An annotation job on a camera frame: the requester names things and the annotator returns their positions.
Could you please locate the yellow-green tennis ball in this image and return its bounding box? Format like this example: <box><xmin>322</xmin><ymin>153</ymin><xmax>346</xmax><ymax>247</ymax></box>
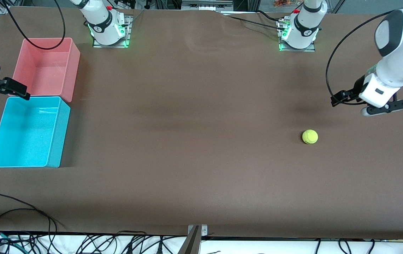
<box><xmin>302</xmin><ymin>129</ymin><xmax>319</xmax><ymax>145</ymax></box>

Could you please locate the pink plastic bin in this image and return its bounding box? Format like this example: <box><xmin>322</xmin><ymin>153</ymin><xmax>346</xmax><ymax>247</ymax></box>
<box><xmin>8</xmin><ymin>37</ymin><xmax>81</xmax><ymax>103</ymax></box>

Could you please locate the blue plastic bin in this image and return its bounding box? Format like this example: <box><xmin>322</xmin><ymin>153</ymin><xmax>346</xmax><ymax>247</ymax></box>
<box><xmin>0</xmin><ymin>96</ymin><xmax>71</xmax><ymax>168</ymax></box>

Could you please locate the grey metal device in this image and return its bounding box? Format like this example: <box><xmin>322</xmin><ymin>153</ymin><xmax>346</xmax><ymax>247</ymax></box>
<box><xmin>181</xmin><ymin>0</ymin><xmax>234</xmax><ymax>12</ymax></box>

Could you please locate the grey metal bar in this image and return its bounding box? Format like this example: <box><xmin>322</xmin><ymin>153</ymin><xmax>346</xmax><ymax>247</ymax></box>
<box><xmin>177</xmin><ymin>226</ymin><xmax>202</xmax><ymax>254</ymax></box>

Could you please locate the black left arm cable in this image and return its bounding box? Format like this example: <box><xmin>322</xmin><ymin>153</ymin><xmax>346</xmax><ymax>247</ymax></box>
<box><xmin>326</xmin><ymin>7</ymin><xmax>403</xmax><ymax>106</ymax></box>

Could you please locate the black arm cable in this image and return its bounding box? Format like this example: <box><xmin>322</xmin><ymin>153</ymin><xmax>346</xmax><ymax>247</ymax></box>
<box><xmin>326</xmin><ymin>7</ymin><xmax>403</xmax><ymax>106</ymax></box>
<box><xmin>0</xmin><ymin>0</ymin><xmax>66</xmax><ymax>74</ymax></box>

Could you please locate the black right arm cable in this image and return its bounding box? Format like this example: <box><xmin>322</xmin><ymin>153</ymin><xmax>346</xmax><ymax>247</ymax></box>
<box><xmin>0</xmin><ymin>0</ymin><xmax>66</xmax><ymax>74</ymax></box>

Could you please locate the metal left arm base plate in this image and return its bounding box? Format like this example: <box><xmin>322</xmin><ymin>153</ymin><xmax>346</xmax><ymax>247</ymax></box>
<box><xmin>278</xmin><ymin>19</ymin><xmax>316</xmax><ymax>53</ymax></box>

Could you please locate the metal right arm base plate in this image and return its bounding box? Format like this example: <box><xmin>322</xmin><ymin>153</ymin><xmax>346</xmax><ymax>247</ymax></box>
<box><xmin>93</xmin><ymin>15</ymin><xmax>133</xmax><ymax>48</ymax></box>

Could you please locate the long black table cable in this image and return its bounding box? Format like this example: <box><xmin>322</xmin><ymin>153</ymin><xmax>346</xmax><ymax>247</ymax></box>
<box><xmin>0</xmin><ymin>192</ymin><xmax>66</xmax><ymax>230</ymax></box>

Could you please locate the black base power cable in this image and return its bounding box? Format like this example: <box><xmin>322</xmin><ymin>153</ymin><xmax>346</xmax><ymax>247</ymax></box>
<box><xmin>256</xmin><ymin>10</ymin><xmax>283</xmax><ymax>22</ymax></box>
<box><xmin>223</xmin><ymin>13</ymin><xmax>286</xmax><ymax>32</ymax></box>

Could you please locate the looped black table cable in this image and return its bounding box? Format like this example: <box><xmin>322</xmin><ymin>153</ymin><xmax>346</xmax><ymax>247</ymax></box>
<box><xmin>0</xmin><ymin>207</ymin><xmax>58</xmax><ymax>244</ymax></box>

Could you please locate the small metal table bracket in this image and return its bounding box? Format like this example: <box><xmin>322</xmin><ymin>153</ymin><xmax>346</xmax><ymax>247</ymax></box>
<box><xmin>188</xmin><ymin>224</ymin><xmax>208</xmax><ymax>236</ymax></box>

